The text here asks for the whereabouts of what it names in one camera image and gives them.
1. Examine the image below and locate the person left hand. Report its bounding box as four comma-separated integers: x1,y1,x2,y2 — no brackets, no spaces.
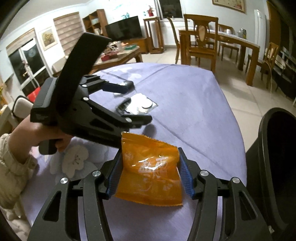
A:
8,116,73,164

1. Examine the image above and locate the framed floral painting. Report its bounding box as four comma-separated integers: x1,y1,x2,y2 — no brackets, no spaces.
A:
212,0,245,13

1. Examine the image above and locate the wooden dining table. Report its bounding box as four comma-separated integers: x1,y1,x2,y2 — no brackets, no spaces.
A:
179,29,261,87

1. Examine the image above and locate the black television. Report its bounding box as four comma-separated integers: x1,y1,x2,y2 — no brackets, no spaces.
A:
105,16,142,41

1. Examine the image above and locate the wooden coffee table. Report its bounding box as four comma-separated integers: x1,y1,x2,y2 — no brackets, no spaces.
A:
89,46,143,74

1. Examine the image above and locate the white standing air conditioner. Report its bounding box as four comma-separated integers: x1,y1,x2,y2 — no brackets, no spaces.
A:
254,9,266,60

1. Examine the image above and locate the wooden dining chair front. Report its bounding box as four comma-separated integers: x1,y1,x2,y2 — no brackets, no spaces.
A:
184,14,219,74

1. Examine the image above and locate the wooden plant stand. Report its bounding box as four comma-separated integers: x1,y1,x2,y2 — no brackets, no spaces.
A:
144,16,164,54

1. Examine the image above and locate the wooden chair right side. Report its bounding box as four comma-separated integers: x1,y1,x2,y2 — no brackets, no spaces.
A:
257,42,280,88

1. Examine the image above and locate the sunflower framed picture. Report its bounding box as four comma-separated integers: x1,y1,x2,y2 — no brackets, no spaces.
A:
42,27,57,51

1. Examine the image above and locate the person left sleeve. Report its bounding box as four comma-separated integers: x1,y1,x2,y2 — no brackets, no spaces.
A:
1,133,37,210

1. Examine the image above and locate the wooden bookshelf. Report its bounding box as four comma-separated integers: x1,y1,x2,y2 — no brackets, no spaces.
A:
82,9,108,37

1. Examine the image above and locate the orange snack wrapper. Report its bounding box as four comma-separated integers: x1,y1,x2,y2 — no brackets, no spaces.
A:
115,132,183,206

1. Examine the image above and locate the black trash bin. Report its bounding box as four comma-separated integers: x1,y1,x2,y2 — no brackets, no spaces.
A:
246,108,295,235

